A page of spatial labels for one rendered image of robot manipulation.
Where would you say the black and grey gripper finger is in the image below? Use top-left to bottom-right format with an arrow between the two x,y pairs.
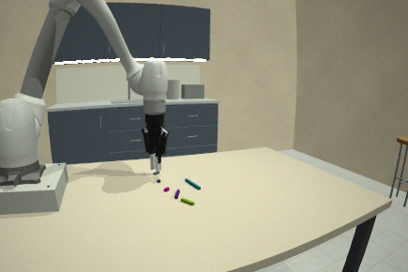
153,128 -> 169,172
142,128 -> 156,170

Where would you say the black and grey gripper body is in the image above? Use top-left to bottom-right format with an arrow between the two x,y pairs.
145,113 -> 164,137

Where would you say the turquoise rod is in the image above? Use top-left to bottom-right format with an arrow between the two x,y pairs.
185,178 -> 201,190

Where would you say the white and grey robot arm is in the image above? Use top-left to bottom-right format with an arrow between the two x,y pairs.
0,0 -> 168,188

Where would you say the lime green rod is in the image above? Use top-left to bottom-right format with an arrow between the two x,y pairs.
181,198 -> 194,205

